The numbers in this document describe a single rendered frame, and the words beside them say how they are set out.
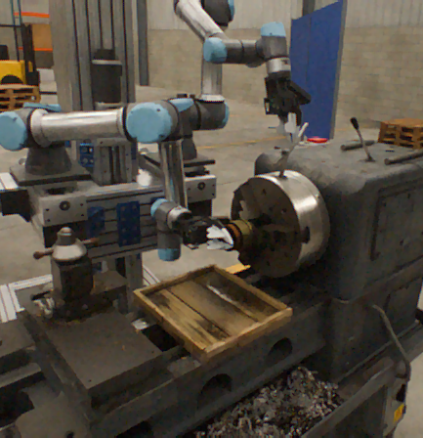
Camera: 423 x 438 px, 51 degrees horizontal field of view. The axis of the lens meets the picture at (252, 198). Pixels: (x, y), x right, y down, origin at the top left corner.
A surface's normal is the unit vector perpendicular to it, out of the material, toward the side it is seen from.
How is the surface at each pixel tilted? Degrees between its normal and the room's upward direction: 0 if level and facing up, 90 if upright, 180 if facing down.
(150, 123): 89
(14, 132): 91
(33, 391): 0
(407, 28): 90
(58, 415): 0
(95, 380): 0
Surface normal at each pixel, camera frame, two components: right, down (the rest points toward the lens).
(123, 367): 0.04, -0.95
